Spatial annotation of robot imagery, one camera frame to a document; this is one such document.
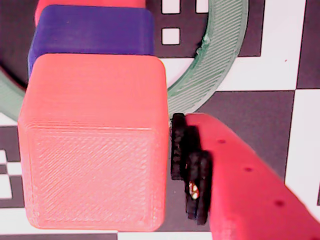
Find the red gripper finger with black pad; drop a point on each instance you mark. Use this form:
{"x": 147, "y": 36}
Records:
{"x": 245, "y": 195}

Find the orange cube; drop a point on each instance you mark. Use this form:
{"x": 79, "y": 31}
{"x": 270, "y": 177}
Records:
{"x": 95, "y": 150}

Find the blue cube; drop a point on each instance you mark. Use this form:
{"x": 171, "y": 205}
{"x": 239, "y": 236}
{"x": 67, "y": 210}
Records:
{"x": 95, "y": 32}

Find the red cube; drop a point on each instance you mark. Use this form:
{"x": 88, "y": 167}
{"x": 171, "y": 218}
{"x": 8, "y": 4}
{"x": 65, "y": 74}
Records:
{"x": 90, "y": 3}

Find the black white marker checkerboard mat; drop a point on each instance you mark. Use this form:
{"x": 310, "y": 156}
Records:
{"x": 270, "y": 105}

